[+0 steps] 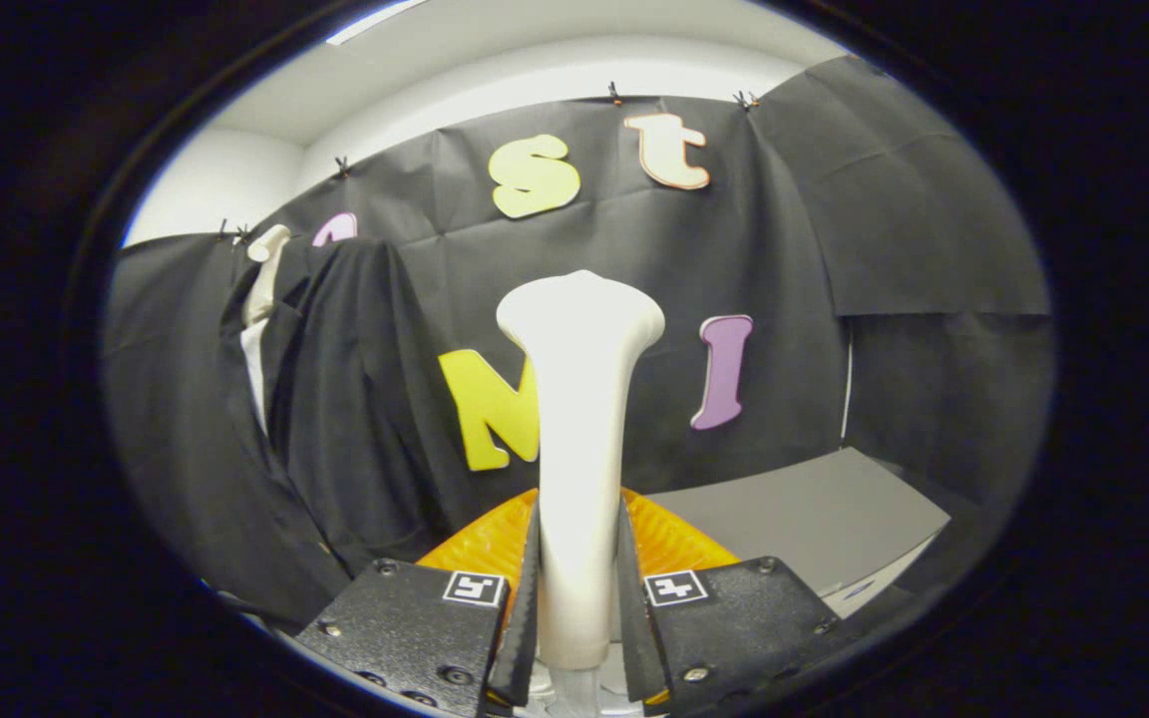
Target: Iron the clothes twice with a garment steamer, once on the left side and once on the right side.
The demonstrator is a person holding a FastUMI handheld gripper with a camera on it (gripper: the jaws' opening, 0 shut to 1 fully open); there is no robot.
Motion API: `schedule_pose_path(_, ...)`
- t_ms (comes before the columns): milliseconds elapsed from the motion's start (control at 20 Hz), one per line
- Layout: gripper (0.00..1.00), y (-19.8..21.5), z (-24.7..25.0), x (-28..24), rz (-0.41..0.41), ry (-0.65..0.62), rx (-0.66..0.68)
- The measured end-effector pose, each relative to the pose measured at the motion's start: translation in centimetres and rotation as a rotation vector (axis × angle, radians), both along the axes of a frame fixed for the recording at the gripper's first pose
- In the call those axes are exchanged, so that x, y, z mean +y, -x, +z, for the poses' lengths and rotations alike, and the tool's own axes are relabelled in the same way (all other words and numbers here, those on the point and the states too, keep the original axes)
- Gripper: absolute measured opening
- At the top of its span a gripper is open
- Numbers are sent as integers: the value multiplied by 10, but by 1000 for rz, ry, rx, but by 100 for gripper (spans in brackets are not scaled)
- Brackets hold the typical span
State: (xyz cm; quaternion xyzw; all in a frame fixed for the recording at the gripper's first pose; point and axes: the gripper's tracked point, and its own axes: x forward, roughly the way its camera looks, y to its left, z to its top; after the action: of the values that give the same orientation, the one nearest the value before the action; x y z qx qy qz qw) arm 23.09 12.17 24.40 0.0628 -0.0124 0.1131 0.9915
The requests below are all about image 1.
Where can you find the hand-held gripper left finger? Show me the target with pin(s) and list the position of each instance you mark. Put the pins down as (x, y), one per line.
(525, 618)

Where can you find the black cloth clip pair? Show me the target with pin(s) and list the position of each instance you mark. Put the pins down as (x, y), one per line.
(232, 233)

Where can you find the cream clothes hanger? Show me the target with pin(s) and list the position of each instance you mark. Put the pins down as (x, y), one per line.
(265, 264)

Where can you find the black blazer jacket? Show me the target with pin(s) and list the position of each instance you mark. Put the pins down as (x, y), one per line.
(355, 399)

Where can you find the white garment steamer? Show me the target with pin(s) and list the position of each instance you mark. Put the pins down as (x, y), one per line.
(579, 419)

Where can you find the black backdrop cloth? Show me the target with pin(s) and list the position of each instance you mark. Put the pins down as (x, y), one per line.
(784, 229)

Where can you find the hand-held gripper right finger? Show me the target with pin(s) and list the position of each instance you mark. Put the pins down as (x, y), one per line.
(631, 618)

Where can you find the grey cabinet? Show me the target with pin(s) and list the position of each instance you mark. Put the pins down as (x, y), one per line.
(814, 509)

